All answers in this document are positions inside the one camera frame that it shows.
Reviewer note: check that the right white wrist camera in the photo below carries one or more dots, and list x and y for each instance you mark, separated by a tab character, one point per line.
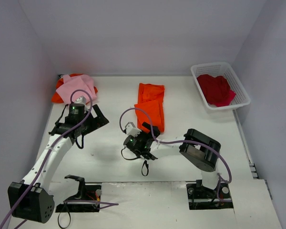
131	129

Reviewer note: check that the orange t shirt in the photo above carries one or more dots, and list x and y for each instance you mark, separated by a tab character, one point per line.
56	95
150	100

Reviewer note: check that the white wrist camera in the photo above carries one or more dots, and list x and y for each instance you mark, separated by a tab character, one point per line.
81	100
131	129

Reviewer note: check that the orange folded t shirt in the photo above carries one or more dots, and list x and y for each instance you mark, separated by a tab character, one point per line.
56	95

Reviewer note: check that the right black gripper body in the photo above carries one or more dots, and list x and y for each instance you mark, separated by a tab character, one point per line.
147	133

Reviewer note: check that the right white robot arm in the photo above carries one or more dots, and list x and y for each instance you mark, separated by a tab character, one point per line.
199	149

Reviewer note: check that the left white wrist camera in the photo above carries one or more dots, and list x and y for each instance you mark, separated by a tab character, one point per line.
81	100

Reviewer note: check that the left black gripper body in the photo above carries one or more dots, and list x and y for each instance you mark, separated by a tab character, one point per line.
95	118

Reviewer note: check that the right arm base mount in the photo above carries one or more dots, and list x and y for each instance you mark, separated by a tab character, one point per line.
202	198

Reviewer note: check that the white plastic basket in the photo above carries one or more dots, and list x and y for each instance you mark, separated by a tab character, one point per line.
224	69

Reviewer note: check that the pink folded t shirt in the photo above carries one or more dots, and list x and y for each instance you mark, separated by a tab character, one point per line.
76	89

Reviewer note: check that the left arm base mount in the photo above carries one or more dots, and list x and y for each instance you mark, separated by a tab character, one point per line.
84	191

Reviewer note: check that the red t shirt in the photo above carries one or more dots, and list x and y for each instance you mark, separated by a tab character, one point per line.
216	90

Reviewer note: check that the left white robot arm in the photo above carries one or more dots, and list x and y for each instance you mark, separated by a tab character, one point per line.
32	198

